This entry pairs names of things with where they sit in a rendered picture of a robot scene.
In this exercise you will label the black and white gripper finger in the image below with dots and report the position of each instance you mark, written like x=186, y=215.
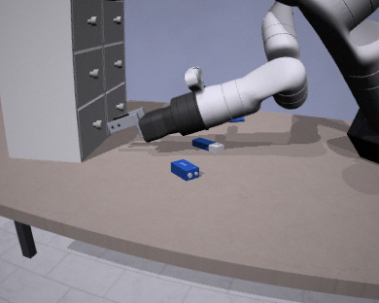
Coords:
x=140, y=111
x=123, y=123

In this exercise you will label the small grey chest of drawers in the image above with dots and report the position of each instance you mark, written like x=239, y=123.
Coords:
x=37, y=80

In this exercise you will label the blue and white eraser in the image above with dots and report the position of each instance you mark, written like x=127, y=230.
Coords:
x=208, y=145

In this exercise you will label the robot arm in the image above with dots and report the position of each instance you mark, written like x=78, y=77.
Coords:
x=284, y=78

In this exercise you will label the grey drawer front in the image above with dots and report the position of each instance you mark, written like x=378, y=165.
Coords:
x=88, y=73
x=115, y=98
x=92, y=119
x=112, y=20
x=113, y=63
x=87, y=22

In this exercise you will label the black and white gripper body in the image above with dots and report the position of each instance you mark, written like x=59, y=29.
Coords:
x=200, y=109

